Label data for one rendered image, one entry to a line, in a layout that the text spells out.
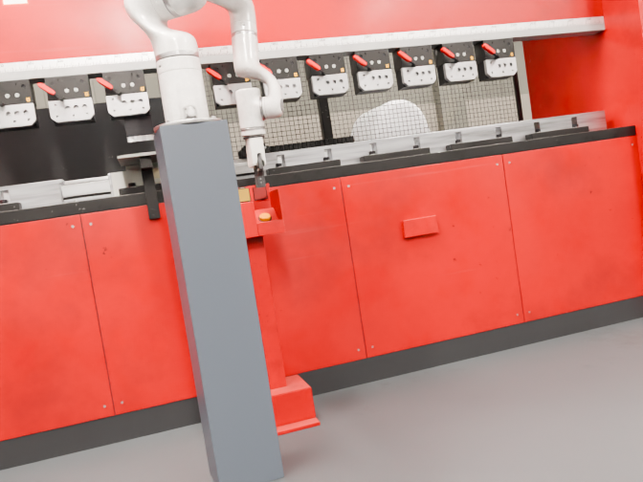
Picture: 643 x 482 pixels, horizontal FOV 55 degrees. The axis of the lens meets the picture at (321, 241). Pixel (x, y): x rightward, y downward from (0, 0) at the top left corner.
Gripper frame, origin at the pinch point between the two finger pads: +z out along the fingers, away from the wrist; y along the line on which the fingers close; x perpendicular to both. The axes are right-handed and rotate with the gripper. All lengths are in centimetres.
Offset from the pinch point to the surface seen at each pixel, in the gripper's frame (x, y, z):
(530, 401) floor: 70, 45, 81
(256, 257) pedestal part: -5.3, 2.2, 25.8
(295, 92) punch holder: 25, -33, -32
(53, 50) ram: -62, -36, -56
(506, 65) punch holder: 123, -34, -35
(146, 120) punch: -33, -37, -28
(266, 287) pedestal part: -3.6, 3.1, 36.5
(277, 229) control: 2.2, 6.4, 16.5
